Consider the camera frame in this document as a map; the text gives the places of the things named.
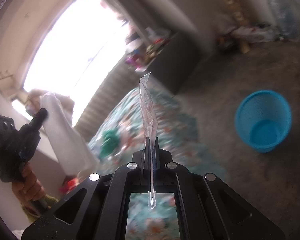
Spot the person's left hand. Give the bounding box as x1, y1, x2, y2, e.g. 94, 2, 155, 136
12, 163, 45, 205

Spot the dark grey cabinet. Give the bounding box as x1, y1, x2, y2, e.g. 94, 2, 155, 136
147, 33, 203, 95

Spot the clear plastic wrapper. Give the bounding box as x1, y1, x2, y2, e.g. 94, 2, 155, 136
139, 73, 158, 210

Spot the green crumpled wrapper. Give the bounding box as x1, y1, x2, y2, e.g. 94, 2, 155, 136
100, 128, 120, 158

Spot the large clear water jug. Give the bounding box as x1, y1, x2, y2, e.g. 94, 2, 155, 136
267, 0, 300, 42

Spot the blue plastic waste basket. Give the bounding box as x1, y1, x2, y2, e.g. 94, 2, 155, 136
235, 90, 292, 153

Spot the floral teal bed quilt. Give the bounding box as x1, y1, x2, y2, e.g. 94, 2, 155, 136
88, 88, 226, 239

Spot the white tissue paper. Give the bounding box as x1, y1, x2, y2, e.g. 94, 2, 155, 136
39, 93, 100, 178

